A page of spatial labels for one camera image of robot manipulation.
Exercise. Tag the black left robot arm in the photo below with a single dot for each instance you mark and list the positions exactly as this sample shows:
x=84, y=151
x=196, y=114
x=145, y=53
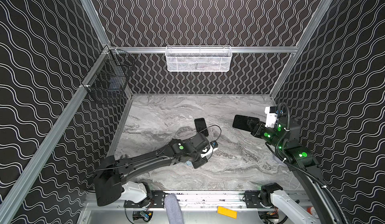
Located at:
x=113, y=179

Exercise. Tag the white wire mesh basket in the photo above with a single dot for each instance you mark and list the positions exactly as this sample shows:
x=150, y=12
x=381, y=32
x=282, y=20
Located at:
x=198, y=58

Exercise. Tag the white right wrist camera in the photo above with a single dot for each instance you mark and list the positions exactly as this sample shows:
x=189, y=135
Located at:
x=272, y=115

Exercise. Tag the yellow block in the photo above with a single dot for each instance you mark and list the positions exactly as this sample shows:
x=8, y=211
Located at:
x=227, y=212

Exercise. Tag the white smartphone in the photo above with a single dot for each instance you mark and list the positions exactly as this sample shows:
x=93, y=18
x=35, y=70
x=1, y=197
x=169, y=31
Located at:
x=201, y=126

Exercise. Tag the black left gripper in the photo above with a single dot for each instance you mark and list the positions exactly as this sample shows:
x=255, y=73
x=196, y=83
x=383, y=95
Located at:
x=203, y=144

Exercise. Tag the red tape roll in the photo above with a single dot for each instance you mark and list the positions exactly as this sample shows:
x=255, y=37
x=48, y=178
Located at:
x=312, y=211

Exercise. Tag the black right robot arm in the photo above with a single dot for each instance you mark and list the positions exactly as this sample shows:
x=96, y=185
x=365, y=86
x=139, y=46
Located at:
x=281, y=134

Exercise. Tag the dark blue smartphone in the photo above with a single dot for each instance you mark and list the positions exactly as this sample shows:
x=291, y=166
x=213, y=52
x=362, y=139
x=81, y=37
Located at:
x=240, y=122

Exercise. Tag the black wire mesh basket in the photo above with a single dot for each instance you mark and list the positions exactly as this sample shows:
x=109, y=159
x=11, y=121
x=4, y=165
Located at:
x=108, y=85

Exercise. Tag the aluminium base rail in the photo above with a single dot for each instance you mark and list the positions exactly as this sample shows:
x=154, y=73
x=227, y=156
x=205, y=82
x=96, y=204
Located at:
x=188, y=201

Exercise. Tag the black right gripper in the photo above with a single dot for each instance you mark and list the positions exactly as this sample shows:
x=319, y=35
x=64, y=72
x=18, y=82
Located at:
x=256, y=127

